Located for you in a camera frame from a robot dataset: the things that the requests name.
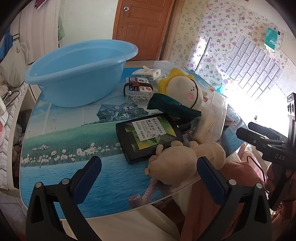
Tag scenery printed desktop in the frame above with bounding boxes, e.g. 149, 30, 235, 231
20, 61, 245, 219

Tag white tote bag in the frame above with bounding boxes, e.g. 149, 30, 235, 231
0, 42, 30, 87

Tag white yellow plush toy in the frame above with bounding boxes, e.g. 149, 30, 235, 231
157, 68, 208, 109

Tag blue garment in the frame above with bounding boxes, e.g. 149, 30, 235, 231
0, 25, 12, 61

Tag light blue plastic basin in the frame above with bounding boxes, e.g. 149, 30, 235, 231
24, 40, 139, 108

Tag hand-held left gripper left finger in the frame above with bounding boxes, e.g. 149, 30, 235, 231
26, 156, 102, 241

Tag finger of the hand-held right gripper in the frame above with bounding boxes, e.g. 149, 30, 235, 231
236, 127, 276, 155
248, 122, 287, 140

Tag blue white printed packet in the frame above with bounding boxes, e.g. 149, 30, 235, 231
225, 107, 242, 127

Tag banded floss pick box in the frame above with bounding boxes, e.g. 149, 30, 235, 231
124, 77, 154, 101

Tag green quilt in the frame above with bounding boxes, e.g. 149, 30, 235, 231
57, 14, 65, 42

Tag clear toothpick container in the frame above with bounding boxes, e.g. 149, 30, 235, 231
193, 90, 228, 143

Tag black cable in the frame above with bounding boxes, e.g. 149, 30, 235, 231
246, 155, 269, 193

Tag clear plastic box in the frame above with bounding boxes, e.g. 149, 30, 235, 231
154, 60, 179, 77

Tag white striped wardrobe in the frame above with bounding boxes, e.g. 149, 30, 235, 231
14, 0, 65, 65

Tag beige plush toy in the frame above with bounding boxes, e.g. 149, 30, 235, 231
144, 141, 226, 187

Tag teal card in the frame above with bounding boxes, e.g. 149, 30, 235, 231
264, 27, 284, 51

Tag white yellow tissue pack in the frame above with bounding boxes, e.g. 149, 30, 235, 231
132, 68, 162, 81

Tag white cloth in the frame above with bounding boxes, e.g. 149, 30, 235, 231
88, 190, 188, 241

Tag pink cloth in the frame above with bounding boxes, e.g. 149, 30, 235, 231
185, 148, 296, 241

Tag dark green packet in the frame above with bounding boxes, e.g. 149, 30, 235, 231
147, 93, 202, 119

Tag black box green label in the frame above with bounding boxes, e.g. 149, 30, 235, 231
116, 113, 184, 164

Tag black bottle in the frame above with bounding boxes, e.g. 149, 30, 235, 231
177, 118, 197, 132

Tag brown wooden door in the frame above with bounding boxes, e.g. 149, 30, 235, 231
112, 0, 175, 61

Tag brick pattern shelf unit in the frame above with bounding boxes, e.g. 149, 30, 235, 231
0, 82, 31, 189

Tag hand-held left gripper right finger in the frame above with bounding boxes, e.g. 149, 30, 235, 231
196, 156, 273, 241

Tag person's right hand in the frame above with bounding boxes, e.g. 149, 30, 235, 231
265, 166, 278, 194

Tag grey brick pattern panel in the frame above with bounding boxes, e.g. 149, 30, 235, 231
223, 35, 284, 99

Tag rolled straw mat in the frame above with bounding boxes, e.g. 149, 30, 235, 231
162, 0, 185, 62

